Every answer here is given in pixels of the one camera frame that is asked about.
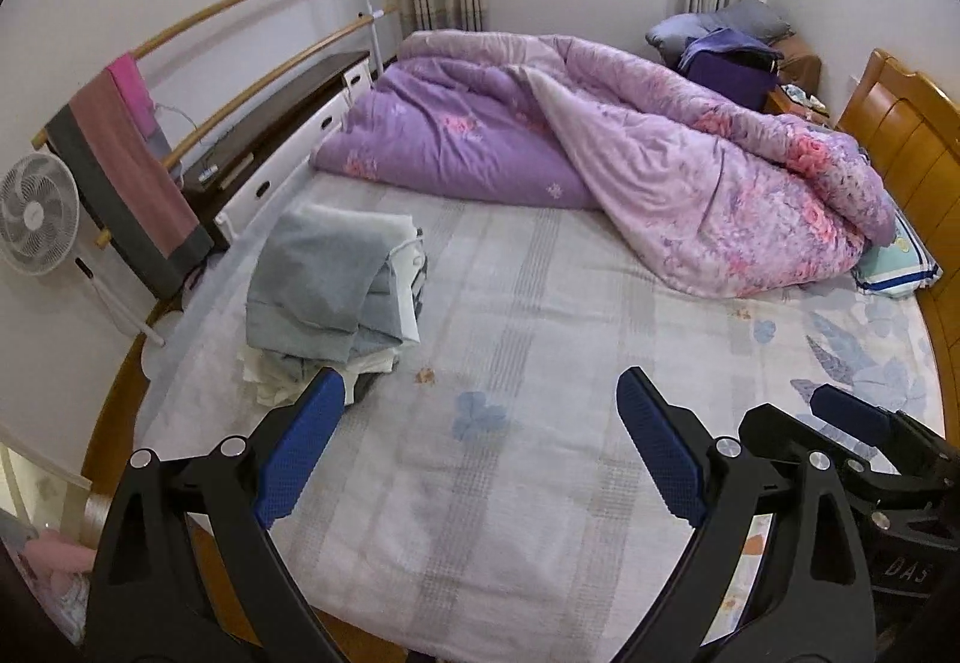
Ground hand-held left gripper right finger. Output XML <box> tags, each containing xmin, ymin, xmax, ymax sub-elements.
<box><xmin>611</xmin><ymin>367</ymin><xmax>878</xmax><ymax>663</ymax></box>

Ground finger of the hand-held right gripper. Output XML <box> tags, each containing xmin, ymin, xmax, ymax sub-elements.
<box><xmin>810</xmin><ymin>384</ymin><xmax>960</xmax><ymax>476</ymax></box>
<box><xmin>737</xmin><ymin>403</ymin><xmax>902</xmax><ymax>496</ymax></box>

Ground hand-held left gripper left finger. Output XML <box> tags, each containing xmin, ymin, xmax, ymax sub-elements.
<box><xmin>82</xmin><ymin>367</ymin><xmax>353</xmax><ymax>663</ymax></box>

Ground grey zip hoodie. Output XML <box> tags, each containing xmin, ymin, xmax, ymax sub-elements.
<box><xmin>246</xmin><ymin>204</ymin><xmax>428</xmax><ymax>364</ymax></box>

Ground white folded clothes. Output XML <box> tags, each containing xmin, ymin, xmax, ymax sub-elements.
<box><xmin>240</xmin><ymin>235</ymin><xmax>432</xmax><ymax>409</ymax></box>

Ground blue striped pillow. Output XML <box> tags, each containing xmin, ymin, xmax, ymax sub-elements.
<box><xmin>851</xmin><ymin>209</ymin><xmax>944</xmax><ymax>296</ymax></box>

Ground bed with patterned sheet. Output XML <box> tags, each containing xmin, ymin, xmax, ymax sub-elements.
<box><xmin>139</xmin><ymin>168</ymin><xmax>946</xmax><ymax>656</ymax></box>

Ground purple floral quilt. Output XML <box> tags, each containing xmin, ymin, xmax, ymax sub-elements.
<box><xmin>309</xmin><ymin>29</ymin><xmax>897</xmax><ymax>300</ymax></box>

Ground wooden headboard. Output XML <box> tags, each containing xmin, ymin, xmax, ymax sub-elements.
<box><xmin>835</xmin><ymin>48</ymin><xmax>960</xmax><ymax>424</ymax></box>

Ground wooden nightstand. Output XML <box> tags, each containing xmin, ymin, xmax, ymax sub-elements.
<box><xmin>765</xmin><ymin>85</ymin><xmax>832</xmax><ymax>128</ymax></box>

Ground pink grey towel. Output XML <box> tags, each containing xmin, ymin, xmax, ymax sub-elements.
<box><xmin>45</xmin><ymin>59</ymin><xmax>215</xmax><ymax>300</ymax></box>

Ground dark white tv cabinet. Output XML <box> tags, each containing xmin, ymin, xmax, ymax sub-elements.
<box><xmin>180</xmin><ymin>49</ymin><xmax>372</xmax><ymax>251</ymax></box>

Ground brown wooden cabinet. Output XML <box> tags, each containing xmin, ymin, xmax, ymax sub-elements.
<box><xmin>772</xmin><ymin>33</ymin><xmax>822</xmax><ymax>90</ymax></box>

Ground dark purple suitcase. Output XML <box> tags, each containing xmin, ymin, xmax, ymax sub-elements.
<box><xmin>679</xmin><ymin>29</ymin><xmax>785</xmax><ymax>113</ymax></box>

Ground white standing fan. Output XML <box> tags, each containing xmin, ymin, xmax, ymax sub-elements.
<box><xmin>0</xmin><ymin>151</ymin><xmax>166</xmax><ymax>349</ymax></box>

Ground bright pink cloth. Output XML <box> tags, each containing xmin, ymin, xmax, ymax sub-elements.
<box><xmin>105</xmin><ymin>52</ymin><xmax>158</xmax><ymax>135</ymax></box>

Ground grey pillow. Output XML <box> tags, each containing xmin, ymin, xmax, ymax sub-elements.
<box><xmin>705</xmin><ymin>0</ymin><xmax>794</xmax><ymax>45</ymax></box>

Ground lavender pillow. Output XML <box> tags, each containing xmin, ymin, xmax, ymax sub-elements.
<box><xmin>646</xmin><ymin>14</ymin><xmax>721</xmax><ymax>68</ymax></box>

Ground wooden barre rail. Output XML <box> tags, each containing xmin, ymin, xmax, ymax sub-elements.
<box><xmin>94</xmin><ymin>9</ymin><xmax>402</xmax><ymax>251</ymax></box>
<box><xmin>30</xmin><ymin>0</ymin><xmax>383</xmax><ymax>150</ymax></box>

